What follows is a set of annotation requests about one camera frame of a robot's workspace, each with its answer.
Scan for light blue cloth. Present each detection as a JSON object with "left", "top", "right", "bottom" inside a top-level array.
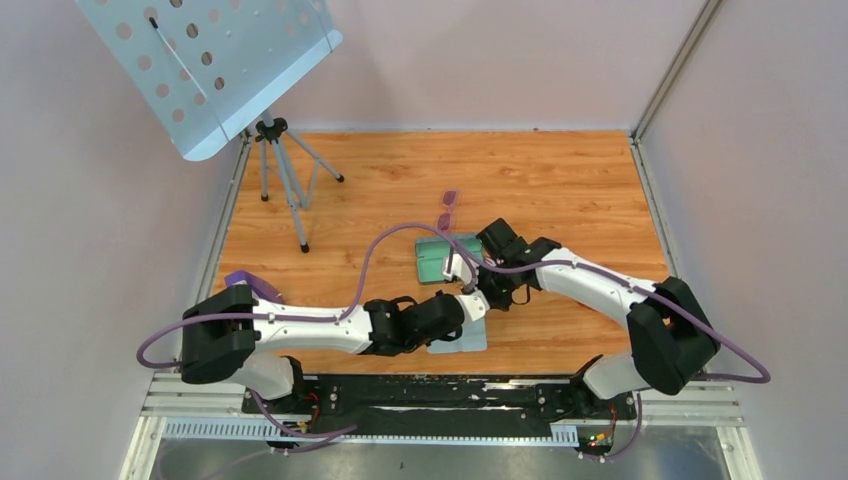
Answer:
[{"left": 427, "top": 319, "right": 488, "bottom": 355}]

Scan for grey-green glasses case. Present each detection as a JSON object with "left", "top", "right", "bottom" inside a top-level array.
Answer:
[{"left": 414, "top": 233, "right": 483, "bottom": 285}]

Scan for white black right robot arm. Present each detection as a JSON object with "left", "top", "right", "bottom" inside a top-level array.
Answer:
[{"left": 476, "top": 219, "right": 720, "bottom": 418}]

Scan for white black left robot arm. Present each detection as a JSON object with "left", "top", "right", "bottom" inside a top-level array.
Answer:
[{"left": 181, "top": 284, "right": 488, "bottom": 413}]

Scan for pink transparent sunglasses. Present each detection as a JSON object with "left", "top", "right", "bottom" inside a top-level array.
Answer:
[{"left": 435, "top": 189, "right": 459, "bottom": 233}]

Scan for purple glasses case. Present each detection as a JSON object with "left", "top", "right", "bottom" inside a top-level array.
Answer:
[{"left": 224, "top": 270, "right": 284, "bottom": 304}]

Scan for perforated metal music stand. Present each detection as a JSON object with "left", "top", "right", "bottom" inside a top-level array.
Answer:
[{"left": 77, "top": 0, "right": 345, "bottom": 253}]

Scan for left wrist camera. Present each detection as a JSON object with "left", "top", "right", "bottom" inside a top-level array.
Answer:
[{"left": 455, "top": 290, "right": 490, "bottom": 325}]

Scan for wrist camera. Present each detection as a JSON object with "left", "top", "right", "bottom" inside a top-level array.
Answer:
[
  {"left": 455, "top": 290, "right": 490, "bottom": 325},
  {"left": 441, "top": 247, "right": 464, "bottom": 283}
]

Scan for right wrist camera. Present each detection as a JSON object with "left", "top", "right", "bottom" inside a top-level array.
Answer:
[{"left": 441, "top": 247, "right": 464, "bottom": 283}]

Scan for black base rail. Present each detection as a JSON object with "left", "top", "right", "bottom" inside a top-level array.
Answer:
[{"left": 140, "top": 372, "right": 747, "bottom": 446}]

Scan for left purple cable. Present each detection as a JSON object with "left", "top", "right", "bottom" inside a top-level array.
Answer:
[{"left": 136, "top": 223, "right": 482, "bottom": 458}]

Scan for purple cable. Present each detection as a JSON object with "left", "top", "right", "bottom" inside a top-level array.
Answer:
[
  {"left": 136, "top": 223, "right": 482, "bottom": 458},
  {"left": 463, "top": 254, "right": 773, "bottom": 463}
]

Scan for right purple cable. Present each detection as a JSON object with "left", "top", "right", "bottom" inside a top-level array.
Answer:
[{"left": 463, "top": 254, "right": 773, "bottom": 463}]

